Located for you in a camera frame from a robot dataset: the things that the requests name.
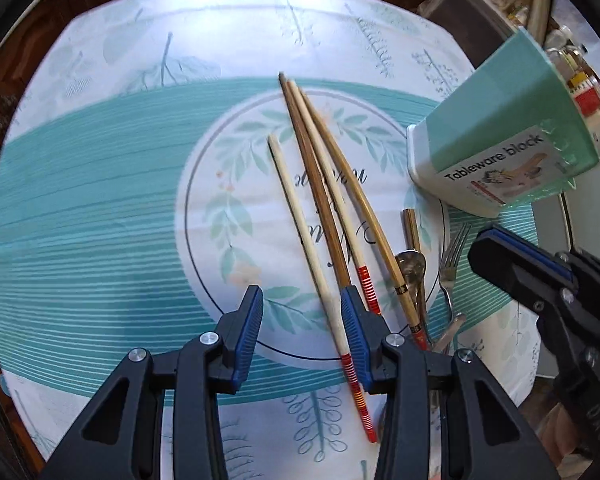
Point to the dark brown wooden chopstick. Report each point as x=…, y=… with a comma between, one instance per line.
x=310, y=170

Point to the blue tablecloth clip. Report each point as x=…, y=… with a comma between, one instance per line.
x=5, y=386

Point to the light chopstick red striped end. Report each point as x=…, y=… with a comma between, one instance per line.
x=305, y=230
x=367, y=285

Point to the teal printed tablecloth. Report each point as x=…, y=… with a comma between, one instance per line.
x=105, y=185

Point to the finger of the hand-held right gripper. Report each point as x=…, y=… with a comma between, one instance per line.
x=510, y=270
x=530, y=249

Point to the green plastic utensil holder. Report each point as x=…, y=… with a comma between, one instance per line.
x=480, y=110

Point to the steel fork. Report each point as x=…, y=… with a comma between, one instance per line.
x=447, y=272

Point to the steel spoon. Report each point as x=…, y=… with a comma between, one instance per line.
x=412, y=262
x=452, y=330

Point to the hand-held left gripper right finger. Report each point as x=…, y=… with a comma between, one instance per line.
x=352, y=335

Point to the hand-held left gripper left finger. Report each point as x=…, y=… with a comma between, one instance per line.
x=247, y=340

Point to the bamboo chopstick red tip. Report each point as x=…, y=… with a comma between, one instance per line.
x=403, y=290

